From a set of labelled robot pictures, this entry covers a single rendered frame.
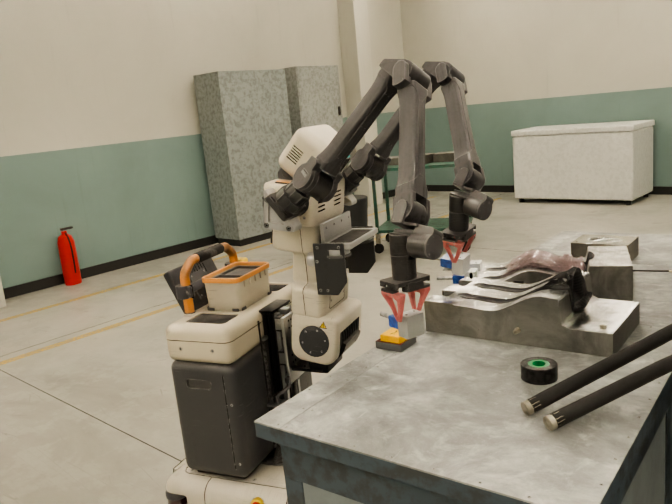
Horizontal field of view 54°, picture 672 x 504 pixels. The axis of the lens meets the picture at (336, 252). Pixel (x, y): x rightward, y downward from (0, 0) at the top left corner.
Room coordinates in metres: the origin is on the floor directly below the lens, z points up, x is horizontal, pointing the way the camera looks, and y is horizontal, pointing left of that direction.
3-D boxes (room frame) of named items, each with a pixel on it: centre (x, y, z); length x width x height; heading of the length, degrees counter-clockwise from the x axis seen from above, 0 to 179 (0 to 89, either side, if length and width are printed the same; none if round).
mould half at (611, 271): (2.02, -0.66, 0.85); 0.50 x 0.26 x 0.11; 69
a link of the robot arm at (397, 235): (1.44, -0.16, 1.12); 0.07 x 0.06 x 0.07; 39
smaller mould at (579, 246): (2.33, -0.99, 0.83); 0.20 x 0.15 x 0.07; 52
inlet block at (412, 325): (1.48, -0.13, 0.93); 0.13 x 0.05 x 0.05; 32
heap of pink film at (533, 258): (2.02, -0.65, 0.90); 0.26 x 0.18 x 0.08; 69
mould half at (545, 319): (1.69, -0.51, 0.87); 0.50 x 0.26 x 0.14; 52
